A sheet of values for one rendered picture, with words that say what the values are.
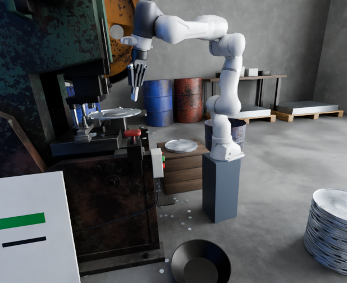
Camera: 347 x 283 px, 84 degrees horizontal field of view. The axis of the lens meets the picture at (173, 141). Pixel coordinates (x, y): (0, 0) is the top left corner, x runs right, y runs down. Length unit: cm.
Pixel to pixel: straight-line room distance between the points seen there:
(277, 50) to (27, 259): 537
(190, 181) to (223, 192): 44
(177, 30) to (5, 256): 124
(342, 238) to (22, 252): 148
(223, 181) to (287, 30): 470
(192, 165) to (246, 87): 368
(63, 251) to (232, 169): 101
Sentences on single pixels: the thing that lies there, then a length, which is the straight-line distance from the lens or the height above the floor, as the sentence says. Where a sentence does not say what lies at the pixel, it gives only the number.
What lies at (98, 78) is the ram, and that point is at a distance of 107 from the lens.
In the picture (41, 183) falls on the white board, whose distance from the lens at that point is 106.
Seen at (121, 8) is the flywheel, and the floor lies 139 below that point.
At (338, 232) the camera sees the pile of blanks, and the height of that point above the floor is 23.
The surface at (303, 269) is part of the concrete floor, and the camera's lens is 136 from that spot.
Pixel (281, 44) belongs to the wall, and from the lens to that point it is 551.
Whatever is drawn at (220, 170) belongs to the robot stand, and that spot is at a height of 39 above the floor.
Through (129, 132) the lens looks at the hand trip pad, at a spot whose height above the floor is 76.
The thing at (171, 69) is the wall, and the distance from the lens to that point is 448.
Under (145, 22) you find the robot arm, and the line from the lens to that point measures 92.
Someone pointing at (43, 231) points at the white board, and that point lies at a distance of 114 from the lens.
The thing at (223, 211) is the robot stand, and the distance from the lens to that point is 144.
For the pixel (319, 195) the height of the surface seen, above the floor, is 31.
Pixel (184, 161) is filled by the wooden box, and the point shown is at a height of 29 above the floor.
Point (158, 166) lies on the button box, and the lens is 95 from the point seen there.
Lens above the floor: 98
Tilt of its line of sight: 19 degrees down
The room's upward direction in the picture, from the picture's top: 3 degrees counter-clockwise
